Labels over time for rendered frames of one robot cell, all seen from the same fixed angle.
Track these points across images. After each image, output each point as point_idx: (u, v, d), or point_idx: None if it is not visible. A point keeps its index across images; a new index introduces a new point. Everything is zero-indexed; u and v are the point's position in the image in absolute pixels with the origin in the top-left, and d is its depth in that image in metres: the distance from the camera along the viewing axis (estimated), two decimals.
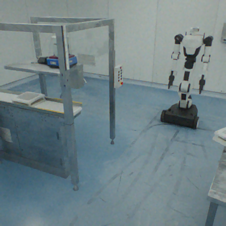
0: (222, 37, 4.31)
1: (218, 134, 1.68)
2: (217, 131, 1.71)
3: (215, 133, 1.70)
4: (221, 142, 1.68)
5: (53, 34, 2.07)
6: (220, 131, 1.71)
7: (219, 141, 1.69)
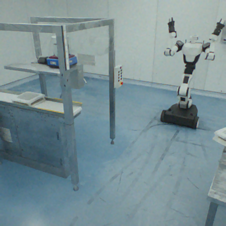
0: (222, 37, 4.31)
1: (218, 134, 1.68)
2: (217, 131, 1.71)
3: (215, 133, 1.70)
4: (221, 142, 1.68)
5: (53, 34, 2.07)
6: (220, 131, 1.71)
7: (219, 141, 1.69)
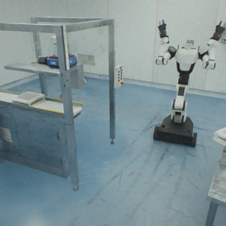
0: (222, 37, 4.31)
1: (218, 134, 1.68)
2: (217, 131, 1.71)
3: (215, 133, 1.70)
4: (221, 142, 1.68)
5: (53, 34, 2.07)
6: (220, 131, 1.71)
7: (219, 141, 1.69)
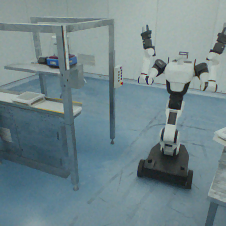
0: None
1: (218, 134, 1.68)
2: (217, 131, 1.71)
3: (215, 133, 1.70)
4: (221, 142, 1.68)
5: (53, 34, 2.07)
6: (220, 131, 1.71)
7: (219, 141, 1.69)
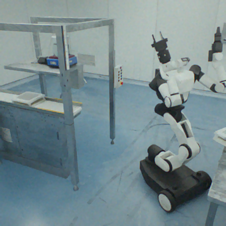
0: (222, 37, 4.31)
1: (218, 134, 1.68)
2: (217, 131, 1.71)
3: (215, 133, 1.70)
4: (221, 142, 1.68)
5: (53, 34, 2.07)
6: (220, 131, 1.71)
7: (219, 141, 1.69)
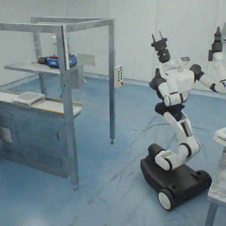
0: (222, 37, 4.31)
1: (218, 134, 1.68)
2: (217, 131, 1.71)
3: (215, 133, 1.70)
4: (221, 142, 1.68)
5: (53, 34, 2.07)
6: (220, 131, 1.71)
7: (219, 141, 1.69)
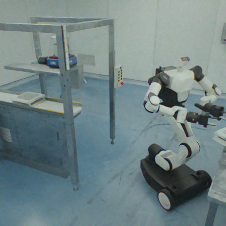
0: (222, 37, 4.31)
1: (218, 134, 1.68)
2: (217, 131, 1.71)
3: (215, 133, 1.70)
4: (221, 142, 1.68)
5: (53, 34, 2.07)
6: (220, 131, 1.71)
7: (219, 141, 1.69)
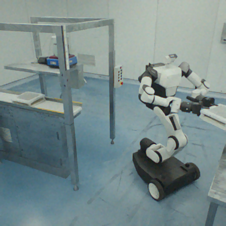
0: (222, 37, 4.31)
1: (204, 112, 1.75)
2: (203, 109, 1.78)
3: (201, 112, 1.77)
4: (207, 119, 1.74)
5: (53, 34, 2.07)
6: (206, 110, 1.77)
7: (205, 119, 1.75)
